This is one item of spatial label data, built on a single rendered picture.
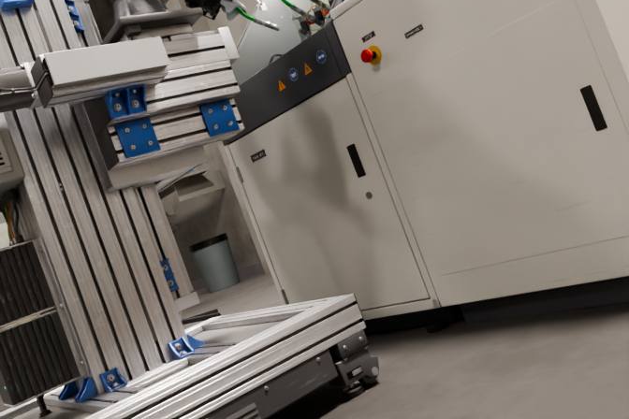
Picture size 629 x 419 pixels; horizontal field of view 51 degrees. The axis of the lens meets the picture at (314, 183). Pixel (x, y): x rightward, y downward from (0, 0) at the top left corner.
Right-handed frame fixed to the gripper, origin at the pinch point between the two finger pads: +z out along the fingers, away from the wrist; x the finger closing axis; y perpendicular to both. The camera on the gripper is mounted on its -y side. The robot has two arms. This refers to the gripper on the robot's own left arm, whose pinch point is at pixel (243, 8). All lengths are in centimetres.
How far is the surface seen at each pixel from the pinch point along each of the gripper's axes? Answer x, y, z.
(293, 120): 11, 35, 36
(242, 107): -3.1, 33.1, 16.0
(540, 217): 55, 48, 109
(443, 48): 59, 19, 71
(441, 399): 66, 98, 101
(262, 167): -9, 48, 31
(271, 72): 13.7, 24.1, 23.5
